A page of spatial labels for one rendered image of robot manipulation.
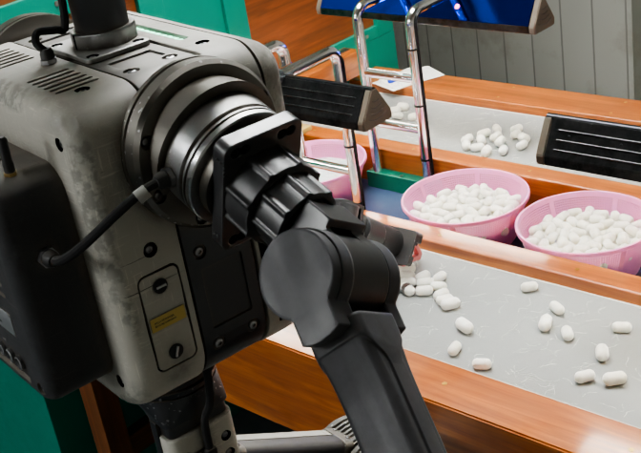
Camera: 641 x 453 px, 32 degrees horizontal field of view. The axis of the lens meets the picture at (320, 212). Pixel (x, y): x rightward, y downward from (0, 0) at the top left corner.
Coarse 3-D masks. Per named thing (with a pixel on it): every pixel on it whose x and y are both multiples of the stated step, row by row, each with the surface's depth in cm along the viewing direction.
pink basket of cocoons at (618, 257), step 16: (576, 192) 222; (592, 192) 221; (608, 192) 220; (528, 208) 219; (544, 208) 221; (560, 208) 223; (608, 208) 220; (624, 208) 218; (640, 208) 214; (528, 224) 219; (640, 240) 200; (560, 256) 201; (576, 256) 200; (592, 256) 199; (608, 256) 200; (624, 256) 201; (640, 256) 205; (624, 272) 204
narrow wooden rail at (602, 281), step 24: (384, 216) 226; (432, 240) 214; (456, 240) 212; (480, 240) 211; (504, 264) 203; (528, 264) 200; (552, 264) 198; (576, 264) 197; (576, 288) 194; (600, 288) 190; (624, 288) 188
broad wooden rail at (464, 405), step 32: (256, 352) 194; (288, 352) 187; (224, 384) 205; (256, 384) 198; (288, 384) 191; (320, 384) 184; (448, 384) 170; (480, 384) 169; (288, 416) 195; (320, 416) 188; (448, 416) 166; (480, 416) 162; (512, 416) 161; (544, 416) 159; (576, 416) 158; (448, 448) 169; (480, 448) 164; (512, 448) 159; (544, 448) 154; (576, 448) 152; (608, 448) 151; (640, 448) 150
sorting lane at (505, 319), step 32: (448, 288) 201; (480, 288) 200; (512, 288) 198; (544, 288) 196; (416, 320) 193; (448, 320) 191; (480, 320) 190; (512, 320) 188; (576, 320) 185; (608, 320) 184; (640, 320) 182; (416, 352) 184; (480, 352) 181; (512, 352) 180; (544, 352) 178; (576, 352) 177; (640, 352) 174; (512, 384) 172; (544, 384) 171; (576, 384) 169; (640, 384) 167; (608, 416) 161; (640, 416) 160
